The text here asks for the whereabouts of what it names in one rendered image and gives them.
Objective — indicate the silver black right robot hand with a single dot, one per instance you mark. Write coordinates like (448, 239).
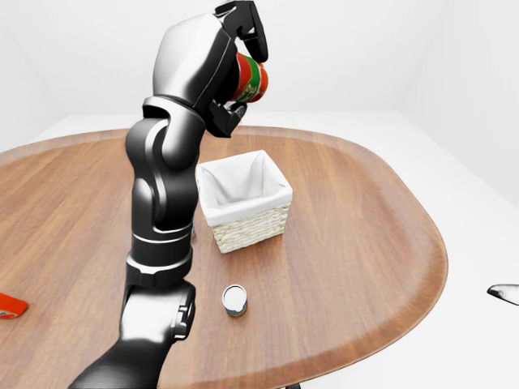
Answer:
(507, 292)

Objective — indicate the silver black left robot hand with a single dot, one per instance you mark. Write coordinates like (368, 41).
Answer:
(182, 61)

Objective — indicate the red green tomato sauce tin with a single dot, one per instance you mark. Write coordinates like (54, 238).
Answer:
(253, 79)

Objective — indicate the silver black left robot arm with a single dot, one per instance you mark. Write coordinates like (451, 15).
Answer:
(162, 202)

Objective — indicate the white lined wicker basket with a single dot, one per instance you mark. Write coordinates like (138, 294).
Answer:
(247, 202)

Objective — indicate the small dark shape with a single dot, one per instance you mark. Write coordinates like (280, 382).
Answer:
(291, 386)

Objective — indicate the small white-topped tin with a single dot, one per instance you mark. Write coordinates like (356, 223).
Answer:
(234, 300)

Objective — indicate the orange-red food box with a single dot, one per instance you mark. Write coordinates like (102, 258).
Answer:
(10, 306)

